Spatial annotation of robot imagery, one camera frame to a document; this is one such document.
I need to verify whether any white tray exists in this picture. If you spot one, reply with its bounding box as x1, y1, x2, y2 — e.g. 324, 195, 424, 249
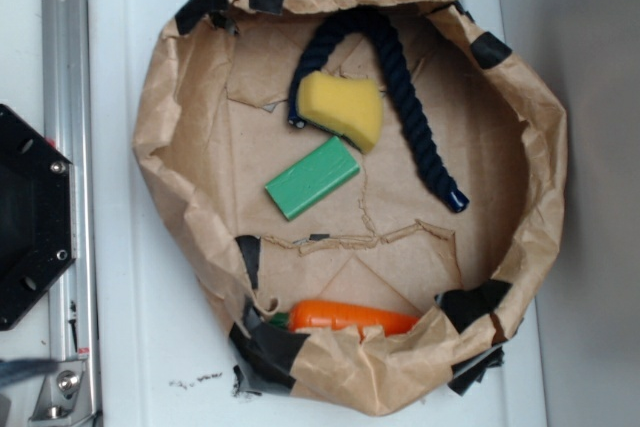
88, 0, 547, 426

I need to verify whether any yellow sponge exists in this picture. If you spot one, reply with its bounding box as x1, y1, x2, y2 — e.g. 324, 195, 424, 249
296, 71, 383, 154

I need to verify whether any brown paper bag bin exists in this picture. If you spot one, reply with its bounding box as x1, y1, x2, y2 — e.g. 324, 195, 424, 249
133, 0, 567, 416

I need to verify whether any metal corner bracket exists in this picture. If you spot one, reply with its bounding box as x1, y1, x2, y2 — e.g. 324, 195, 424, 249
28, 360, 92, 426

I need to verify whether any orange plastic carrot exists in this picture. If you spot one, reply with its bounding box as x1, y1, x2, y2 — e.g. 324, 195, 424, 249
269, 299, 419, 335

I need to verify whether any dark blue rope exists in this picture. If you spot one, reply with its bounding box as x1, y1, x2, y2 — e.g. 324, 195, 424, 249
287, 7, 471, 214

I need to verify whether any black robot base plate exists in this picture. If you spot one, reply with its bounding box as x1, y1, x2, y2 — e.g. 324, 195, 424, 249
1, 105, 75, 331

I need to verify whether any aluminium rail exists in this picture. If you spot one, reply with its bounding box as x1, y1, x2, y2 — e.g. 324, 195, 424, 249
42, 0, 102, 426

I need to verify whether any green rectangular block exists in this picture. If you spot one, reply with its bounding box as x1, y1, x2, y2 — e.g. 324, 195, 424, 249
265, 137, 360, 221

